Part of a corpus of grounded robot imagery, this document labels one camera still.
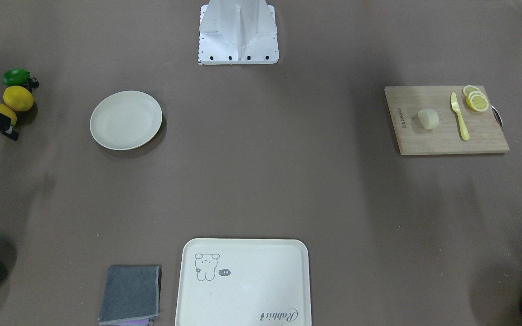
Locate dark cherries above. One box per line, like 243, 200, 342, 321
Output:
23, 77, 40, 91

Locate yellow plastic knife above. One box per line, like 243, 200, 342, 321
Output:
450, 92, 470, 141

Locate cream round plate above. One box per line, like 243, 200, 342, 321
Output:
89, 90, 165, 151

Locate lemon slices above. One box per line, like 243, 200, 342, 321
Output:
463, 85, 491, 113

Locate green lime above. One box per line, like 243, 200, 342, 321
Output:
1, 68, 31, 86

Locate yellow lemon near lime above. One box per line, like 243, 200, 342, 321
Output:
3, 86, 34, 112

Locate folded grey cloth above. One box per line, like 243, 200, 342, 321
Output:
99, 265, 161, 326

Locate bamboo cutting board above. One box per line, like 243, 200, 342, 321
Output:
384, 85, 510, 155

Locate yellow lemon far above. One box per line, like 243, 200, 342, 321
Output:
0, 103, 17, 127

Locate white steamed bun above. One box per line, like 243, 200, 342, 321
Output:
418, 109, 440, 130

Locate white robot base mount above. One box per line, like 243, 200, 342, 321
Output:
198, 0, 280, 65

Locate cream rabbit tray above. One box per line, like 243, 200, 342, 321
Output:
175, 239, 312, 326

